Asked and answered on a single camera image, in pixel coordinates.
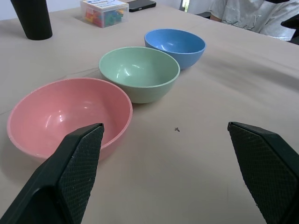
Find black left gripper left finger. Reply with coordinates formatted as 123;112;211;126
0;123;105;224

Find green plastic bowl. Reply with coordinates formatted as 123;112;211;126
98;46;181;104

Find clear box of colourful pieces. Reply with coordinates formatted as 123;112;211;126
80;0;130;29

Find person in grey shirt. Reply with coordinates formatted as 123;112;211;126
208;0;299;42

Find black smartphone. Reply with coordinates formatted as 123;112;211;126
126;0;157;13

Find blue plastic bowl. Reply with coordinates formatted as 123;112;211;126
143;28;207;70

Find pink plastic bowl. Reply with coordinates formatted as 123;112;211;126
6;77;134;163

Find black object at edge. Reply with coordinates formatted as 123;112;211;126
281;15;299;46

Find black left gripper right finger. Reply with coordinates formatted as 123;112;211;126
227;121;299;224

